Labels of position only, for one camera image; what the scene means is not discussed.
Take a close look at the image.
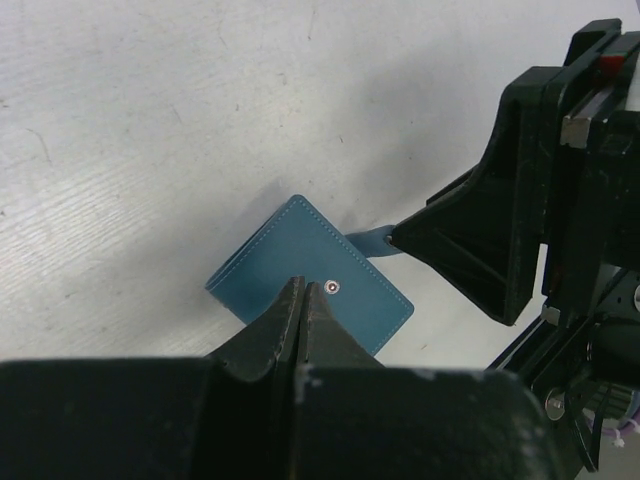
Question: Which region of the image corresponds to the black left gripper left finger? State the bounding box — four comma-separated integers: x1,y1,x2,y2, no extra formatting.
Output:
1,277,305,479

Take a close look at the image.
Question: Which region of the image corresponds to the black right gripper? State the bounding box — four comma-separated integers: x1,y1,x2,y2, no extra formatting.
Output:
391,18,639,473

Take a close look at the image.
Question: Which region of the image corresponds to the blue leather card holder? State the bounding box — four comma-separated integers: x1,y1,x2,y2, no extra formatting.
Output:
205,195,414,354

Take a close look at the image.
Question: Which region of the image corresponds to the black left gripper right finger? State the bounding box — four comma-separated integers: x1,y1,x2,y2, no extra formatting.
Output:
295,283,564,479

